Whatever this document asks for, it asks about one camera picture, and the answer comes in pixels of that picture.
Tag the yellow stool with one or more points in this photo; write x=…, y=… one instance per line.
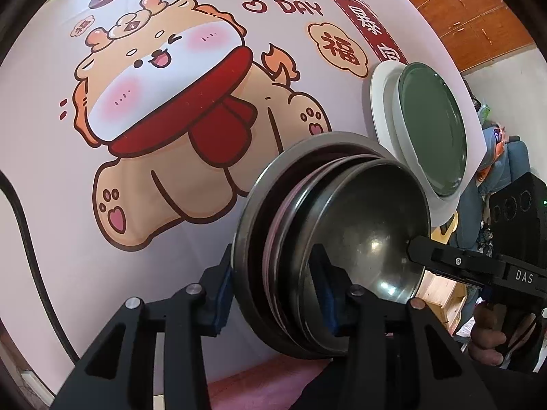
x=440, y=232

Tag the light wooden box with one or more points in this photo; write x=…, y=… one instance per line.
x=440, y=299

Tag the printed pink tablecloth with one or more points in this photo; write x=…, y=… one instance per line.
x=64, y=222

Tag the black speaker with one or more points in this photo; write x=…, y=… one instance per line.
x=513, y=209

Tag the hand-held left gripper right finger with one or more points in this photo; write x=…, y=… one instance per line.
x=328, y=307

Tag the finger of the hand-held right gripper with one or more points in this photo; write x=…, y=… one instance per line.
x=457, y=278
x=444, y=254

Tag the small steel bowl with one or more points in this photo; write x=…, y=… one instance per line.
x=371, y=222

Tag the green plate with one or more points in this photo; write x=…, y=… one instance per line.
x=431, y=128

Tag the person's right hand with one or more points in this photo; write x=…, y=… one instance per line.
x=485, y=333

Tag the pink cloth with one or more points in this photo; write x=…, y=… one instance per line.
x=265, y=388

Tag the large steel bowl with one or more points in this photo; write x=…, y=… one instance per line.
x=299, y=147

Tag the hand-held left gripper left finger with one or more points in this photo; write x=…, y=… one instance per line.
x=222, y=307

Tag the pink steel bowl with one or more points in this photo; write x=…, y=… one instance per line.
x=277, y=226

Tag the blue sofa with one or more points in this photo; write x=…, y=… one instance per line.
x=513, y=158

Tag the white plate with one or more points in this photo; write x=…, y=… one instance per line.
x=384, y=106

